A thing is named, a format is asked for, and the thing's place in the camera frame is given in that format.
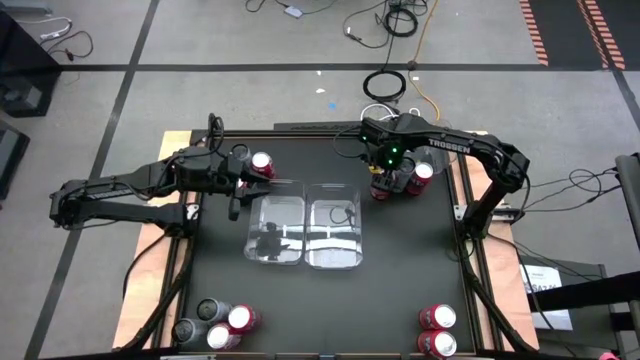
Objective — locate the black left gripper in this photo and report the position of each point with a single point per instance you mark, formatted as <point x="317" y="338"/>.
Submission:
<point x="220" y="172"/>

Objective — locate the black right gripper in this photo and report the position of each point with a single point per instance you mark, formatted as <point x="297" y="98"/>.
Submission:
<point x="387" y="160"/>

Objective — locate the orange Fanta can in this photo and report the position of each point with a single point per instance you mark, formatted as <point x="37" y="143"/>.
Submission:
<point x="422" y="172"/>
<point x="442" y="316"/>
<point x="442" y="344"/>

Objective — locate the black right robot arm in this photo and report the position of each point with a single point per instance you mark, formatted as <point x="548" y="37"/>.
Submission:
<point x="490" y="150"/>

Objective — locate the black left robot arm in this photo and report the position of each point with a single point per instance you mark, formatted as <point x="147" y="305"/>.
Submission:
<point x="125" y="180"/>

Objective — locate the wooden base board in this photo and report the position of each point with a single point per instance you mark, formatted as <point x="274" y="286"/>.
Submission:
<point x="137" y="310"/>

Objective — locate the white paper sheet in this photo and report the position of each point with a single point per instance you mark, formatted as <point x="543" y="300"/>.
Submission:
<point x="542" y="277"/>

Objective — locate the grey power adapter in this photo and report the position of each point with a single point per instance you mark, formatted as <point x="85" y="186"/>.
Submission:
<point x="294" y="11"/>

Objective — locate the black bar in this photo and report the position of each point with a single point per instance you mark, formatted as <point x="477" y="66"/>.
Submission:
<point x="590" y="292"/>

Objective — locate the black orange-striped floor mat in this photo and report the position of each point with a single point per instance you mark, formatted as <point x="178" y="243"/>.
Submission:
<point x="565" y="30"/>
<point x="627" y="20"/>

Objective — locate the dark flat monitor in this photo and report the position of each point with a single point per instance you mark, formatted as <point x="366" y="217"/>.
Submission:
<point x="10" y="155"/>

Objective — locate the grey pole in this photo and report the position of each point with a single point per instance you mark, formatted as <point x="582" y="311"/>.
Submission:
<point x="629" y="200"/>

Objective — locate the dark grey cabinet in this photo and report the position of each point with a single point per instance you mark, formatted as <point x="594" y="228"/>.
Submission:
<point x="590" y="330"/>

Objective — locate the black cabinet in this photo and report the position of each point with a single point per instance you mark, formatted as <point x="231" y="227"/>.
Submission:
<point x="20" y="60"/>

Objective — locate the pink object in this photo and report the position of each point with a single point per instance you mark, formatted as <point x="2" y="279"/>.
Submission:
<point x="607" y="356"/>

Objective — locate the black table frame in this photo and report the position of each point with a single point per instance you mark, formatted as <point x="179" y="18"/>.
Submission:
<point x="300" y="135"/>

